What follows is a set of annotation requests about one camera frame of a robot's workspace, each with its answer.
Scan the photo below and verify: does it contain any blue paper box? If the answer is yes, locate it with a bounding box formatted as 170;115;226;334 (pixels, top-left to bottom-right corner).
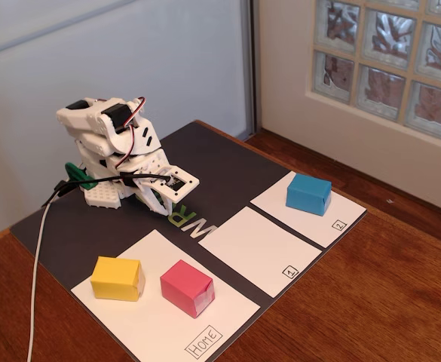
285;173;333;217

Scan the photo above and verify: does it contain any red paper box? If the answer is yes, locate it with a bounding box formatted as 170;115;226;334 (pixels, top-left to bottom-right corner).
159;259;216;320

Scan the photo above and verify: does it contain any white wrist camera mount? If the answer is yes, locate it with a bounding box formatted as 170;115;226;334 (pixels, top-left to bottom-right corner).
155;164;201;201

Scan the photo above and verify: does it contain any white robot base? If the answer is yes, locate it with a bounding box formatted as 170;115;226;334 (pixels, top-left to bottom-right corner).
82;150;129;210

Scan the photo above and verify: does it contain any white cable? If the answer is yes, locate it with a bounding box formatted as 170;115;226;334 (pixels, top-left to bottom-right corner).
26;201;54;362

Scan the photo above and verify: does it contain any grey metal door frame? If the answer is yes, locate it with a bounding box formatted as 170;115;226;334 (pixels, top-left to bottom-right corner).
238;0;261;140

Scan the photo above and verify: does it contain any black cable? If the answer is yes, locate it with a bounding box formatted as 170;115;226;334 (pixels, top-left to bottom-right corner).
41;171;172;208

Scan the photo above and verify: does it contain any white paper marked 2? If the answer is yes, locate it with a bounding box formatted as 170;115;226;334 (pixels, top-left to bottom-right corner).
249;170;368;249

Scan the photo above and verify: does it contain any red black servo wire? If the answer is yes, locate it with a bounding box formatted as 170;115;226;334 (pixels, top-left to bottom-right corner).
114;97;146;170

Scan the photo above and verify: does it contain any yellow paper box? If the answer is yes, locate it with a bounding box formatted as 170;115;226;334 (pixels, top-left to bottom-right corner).
90;255;146;302

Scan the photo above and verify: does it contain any white paper marked 1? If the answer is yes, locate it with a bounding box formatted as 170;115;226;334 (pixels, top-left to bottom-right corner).
197;205;323;299

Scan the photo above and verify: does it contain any dark mat with WRO print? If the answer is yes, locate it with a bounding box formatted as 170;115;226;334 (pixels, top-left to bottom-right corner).
9;119;368;362

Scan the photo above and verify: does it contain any frosted white door panel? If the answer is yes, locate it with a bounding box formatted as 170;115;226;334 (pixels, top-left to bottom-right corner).
0;0;253;242

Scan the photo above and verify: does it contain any glass block window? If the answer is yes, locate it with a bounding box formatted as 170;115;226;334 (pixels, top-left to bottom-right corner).
312;0;441;146

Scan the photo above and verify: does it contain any white paper marked HOME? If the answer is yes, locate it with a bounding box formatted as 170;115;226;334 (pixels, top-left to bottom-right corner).
70;229;262;362

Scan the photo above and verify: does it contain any green clamp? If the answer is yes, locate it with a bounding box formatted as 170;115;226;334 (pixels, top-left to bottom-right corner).
64;161;100;189

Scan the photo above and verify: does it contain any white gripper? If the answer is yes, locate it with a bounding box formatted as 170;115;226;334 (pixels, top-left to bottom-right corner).
124;149;175;216

